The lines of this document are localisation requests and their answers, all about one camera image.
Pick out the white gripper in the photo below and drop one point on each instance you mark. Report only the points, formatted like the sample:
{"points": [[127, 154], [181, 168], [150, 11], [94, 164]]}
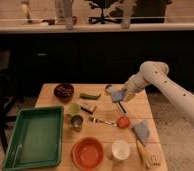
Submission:
{"points": [[133, 85]]}

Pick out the blue sponge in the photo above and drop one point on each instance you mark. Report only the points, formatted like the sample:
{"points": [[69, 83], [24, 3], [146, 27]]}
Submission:
{"points": [[116, 95]]}

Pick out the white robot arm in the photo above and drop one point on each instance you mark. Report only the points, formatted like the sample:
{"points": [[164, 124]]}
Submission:
{"points": [[155, 73]]}

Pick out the white plastic cup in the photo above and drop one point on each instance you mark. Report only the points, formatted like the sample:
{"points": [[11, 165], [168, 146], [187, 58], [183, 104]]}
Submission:
{"points": [[120, 150]]}

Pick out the small metal cup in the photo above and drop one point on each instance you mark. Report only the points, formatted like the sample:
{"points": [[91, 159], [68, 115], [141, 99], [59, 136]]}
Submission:
{"points": [[77, 122]]}

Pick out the fork with orange ball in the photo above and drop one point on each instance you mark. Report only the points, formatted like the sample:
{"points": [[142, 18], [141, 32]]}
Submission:
{"points": [[122, 122]]}

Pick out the blue folded cloth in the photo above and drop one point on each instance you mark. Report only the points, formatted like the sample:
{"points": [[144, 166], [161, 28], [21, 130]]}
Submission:
{"points": [[142, 132]]}

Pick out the green pea pod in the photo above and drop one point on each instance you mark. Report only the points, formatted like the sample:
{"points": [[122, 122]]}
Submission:
{"points": [[88, 96]]}

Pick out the dark red bowl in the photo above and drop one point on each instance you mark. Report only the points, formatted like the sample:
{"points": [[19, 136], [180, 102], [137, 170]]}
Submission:
{"points": [[64, 92]]}

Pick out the orange plastic bowl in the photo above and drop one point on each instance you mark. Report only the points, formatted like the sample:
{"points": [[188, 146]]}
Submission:
{"points": [[87, 154]]}

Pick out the black office chair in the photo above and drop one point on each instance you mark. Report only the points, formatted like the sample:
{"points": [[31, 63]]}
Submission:
{"points": [[101, 5]]}

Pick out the green plastic tray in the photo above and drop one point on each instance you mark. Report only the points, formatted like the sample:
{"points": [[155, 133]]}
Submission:
{"points": [[36, 140]]}

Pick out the black chair left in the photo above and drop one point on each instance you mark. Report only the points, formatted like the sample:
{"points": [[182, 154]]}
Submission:
{"points": [[4, 108]]}

